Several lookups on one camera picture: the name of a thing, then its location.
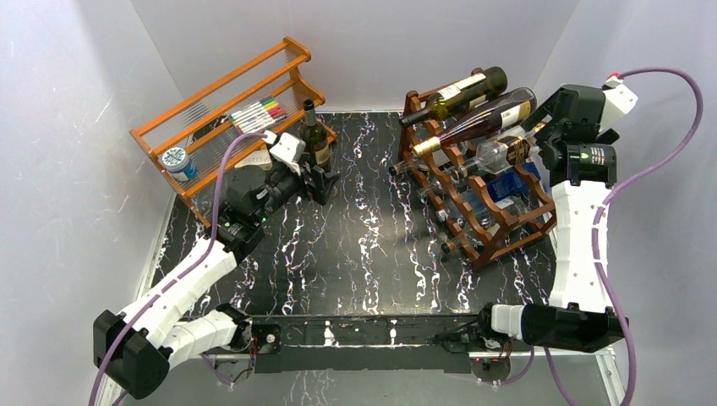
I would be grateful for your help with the red wine bottle gold cap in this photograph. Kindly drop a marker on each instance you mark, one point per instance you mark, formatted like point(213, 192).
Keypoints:
point(491, 117)

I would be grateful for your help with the dark wine bottle silver cap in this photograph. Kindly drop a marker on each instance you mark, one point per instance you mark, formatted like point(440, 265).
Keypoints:
point(315, 137)

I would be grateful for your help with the lower clear bottle in rack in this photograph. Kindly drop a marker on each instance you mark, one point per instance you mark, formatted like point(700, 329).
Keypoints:
point(455, 243)

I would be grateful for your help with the clear liquor bottle dark label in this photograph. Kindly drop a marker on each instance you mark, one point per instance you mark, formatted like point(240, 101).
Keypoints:
point(498, 154)

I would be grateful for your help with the green wine bottle white label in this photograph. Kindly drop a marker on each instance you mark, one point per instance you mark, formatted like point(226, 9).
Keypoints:
point(460, 96)

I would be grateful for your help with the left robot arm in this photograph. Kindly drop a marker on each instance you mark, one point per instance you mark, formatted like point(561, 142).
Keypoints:
point(138, 346)

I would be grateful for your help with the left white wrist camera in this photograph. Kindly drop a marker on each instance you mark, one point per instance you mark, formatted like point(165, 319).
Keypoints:
point(286, 148)

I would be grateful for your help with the pack of coloured markers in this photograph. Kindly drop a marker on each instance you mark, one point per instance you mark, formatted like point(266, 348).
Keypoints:
point(259, 116)

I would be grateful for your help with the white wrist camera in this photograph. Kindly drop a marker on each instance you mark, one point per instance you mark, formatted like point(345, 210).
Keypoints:
point(619, 101)
point(286, 148)

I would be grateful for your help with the orange wooden shelf rack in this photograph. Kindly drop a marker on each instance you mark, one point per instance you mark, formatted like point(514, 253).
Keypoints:
point(275, 72)

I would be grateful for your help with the blue label clear bottle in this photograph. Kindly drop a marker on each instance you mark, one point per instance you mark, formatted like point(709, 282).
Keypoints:
point(507, 184)

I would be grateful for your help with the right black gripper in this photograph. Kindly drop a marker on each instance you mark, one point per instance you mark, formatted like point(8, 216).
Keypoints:
point(544, 109)

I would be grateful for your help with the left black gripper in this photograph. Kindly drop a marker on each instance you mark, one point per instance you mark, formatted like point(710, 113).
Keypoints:
point(324, 183)

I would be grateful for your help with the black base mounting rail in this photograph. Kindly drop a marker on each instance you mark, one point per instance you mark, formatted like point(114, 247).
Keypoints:
point(374, 342)

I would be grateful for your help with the small cream box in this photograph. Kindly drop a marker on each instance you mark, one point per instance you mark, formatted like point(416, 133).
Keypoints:
point(260, 158)

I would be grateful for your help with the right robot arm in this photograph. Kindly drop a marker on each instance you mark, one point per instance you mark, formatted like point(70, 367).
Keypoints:
point(576, 143)

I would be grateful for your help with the brown wooden wine rack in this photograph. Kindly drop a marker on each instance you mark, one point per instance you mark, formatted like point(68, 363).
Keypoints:
point(512, 223)

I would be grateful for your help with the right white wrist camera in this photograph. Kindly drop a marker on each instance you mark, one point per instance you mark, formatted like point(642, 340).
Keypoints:
point(619, 101)

